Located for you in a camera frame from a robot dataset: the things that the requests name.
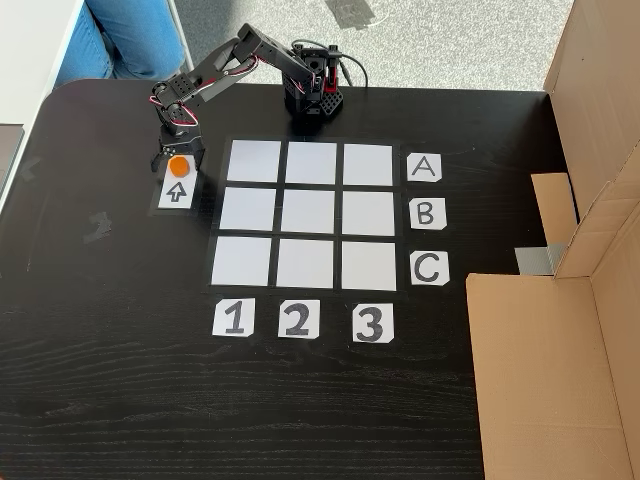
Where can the round orange token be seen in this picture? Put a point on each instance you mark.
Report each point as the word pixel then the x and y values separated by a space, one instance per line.
pixel 179 166

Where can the white nine-square grid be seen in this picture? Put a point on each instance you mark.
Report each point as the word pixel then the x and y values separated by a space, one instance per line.
pixel 307 212

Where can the white arrow paper sheet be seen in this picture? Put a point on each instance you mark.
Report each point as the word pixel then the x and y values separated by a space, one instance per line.
pixel 175 192

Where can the white chair leg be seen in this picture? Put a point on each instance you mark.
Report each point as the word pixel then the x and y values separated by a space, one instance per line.
pixel 182 45

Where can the person's leg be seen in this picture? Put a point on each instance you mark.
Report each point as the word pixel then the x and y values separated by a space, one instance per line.
pixel 125 35

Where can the white side table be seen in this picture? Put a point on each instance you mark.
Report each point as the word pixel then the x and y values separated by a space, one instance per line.
pixel 30 60

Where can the paper label number 1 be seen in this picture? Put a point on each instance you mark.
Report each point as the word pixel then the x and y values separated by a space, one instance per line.
pixel 233 318

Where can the paper label number 2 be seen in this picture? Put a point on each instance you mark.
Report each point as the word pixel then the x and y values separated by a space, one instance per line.
pixel 299 320

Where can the dark floor tape patch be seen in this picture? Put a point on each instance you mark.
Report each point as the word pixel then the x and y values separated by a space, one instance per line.
pixel 352 12

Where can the paper label letter A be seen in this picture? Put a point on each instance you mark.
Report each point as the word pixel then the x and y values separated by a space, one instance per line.
pixel 424 167

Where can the paper label letter B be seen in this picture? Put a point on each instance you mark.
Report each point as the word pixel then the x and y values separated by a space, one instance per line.
pixel 426 214

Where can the paper label number 3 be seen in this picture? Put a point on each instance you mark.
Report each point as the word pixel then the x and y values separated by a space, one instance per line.
pixel 372 323

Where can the paper label letter C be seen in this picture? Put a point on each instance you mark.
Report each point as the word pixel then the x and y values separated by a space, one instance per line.
pixel 429 269

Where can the grey tape strip on table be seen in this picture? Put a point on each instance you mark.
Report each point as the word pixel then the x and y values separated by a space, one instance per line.
pixel 537 260

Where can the brown cardboard screen large flap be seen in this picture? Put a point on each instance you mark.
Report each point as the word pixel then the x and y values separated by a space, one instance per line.
pixel 530 375

